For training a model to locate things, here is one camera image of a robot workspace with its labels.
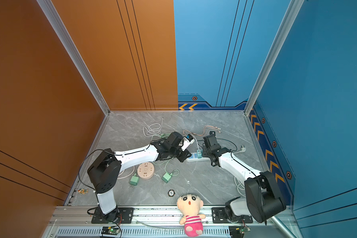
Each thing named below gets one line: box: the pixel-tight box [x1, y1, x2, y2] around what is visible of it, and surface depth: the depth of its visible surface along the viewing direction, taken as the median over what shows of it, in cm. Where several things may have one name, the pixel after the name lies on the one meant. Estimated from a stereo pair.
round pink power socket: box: [136, 161, 155, 180], surface depth 87 cm
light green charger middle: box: [161, 172, 172, 184], surface depth 86 cm
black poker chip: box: [167, 189, 176, 198], surface depth 82 cm
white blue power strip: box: [185, 152, 213, 165], surface depth 93 cm
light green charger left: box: [129, 173, 140, 188], surface depth 85 cm
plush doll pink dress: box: [176, 193, 206, 238], surface depth 70 cm
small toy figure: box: [77, 188, 89, 195], surface depth 82 cm
